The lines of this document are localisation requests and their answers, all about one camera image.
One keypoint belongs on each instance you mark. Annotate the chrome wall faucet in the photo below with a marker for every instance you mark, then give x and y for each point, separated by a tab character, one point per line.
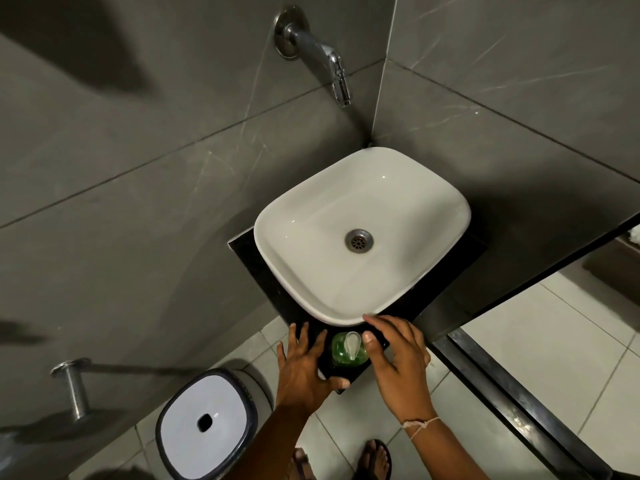
312	47

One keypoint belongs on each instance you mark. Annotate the person's left hand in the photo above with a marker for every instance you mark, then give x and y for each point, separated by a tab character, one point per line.
300	379

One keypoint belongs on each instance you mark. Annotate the person's right hand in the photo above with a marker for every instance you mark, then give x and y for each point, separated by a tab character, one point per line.
402	374

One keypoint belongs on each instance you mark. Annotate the black sink counter slab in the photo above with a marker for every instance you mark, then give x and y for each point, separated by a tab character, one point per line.
435	289

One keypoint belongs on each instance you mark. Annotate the white cloth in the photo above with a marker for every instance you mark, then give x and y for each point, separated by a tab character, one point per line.
635	235

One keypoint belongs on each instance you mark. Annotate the black door threshold strip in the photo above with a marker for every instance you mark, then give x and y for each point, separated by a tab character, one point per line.
515	409

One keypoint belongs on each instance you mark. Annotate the chrome sink drain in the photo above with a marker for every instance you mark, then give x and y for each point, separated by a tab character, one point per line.
358	241

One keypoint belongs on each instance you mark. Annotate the person's right forearm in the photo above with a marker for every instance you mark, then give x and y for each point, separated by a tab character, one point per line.
445	454

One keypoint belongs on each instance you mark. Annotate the white ceramic sink basin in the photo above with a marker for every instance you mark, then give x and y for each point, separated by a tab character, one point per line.
310	234

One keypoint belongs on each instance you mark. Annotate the black flip-flop sandal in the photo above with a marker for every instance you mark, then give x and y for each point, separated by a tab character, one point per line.
375	462
300	467

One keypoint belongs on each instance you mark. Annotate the person's left thumb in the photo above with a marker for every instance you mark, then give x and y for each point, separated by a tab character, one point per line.
336	383

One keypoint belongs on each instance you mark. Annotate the person's left forearm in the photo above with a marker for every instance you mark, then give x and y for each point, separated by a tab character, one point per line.
272	444

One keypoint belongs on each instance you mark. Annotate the white lidded trash bin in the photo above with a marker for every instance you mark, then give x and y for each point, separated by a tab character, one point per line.
200	444

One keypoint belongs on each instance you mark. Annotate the brown wooden furniture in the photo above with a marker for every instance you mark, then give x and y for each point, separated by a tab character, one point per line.
612	269

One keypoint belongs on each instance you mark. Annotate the green soap pump bottle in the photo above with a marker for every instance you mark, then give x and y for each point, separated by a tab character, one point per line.
342	353

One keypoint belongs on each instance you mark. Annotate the person's right thumb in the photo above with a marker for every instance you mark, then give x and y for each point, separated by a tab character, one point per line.
372	347

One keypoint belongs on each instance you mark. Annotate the chrome toilet paper holder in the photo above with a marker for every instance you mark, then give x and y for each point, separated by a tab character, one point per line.
76	389

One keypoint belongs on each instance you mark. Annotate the person's left little finger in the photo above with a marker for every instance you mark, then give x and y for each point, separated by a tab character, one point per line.
282	353

